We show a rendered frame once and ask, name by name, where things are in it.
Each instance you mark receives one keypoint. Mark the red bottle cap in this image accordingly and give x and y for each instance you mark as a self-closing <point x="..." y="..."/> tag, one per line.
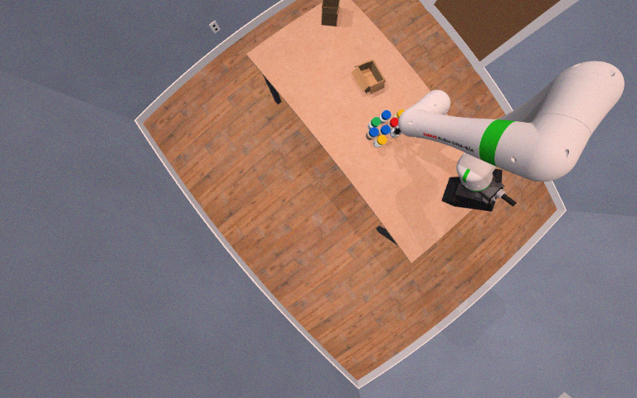
<point x="393" y="123"/>

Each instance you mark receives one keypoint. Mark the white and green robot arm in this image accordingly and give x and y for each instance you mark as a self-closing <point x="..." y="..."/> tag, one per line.
<point x="541" y="149"/>

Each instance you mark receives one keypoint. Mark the green-capped bottle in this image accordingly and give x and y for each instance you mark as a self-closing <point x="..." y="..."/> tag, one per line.
<point x="375" y="122"/>

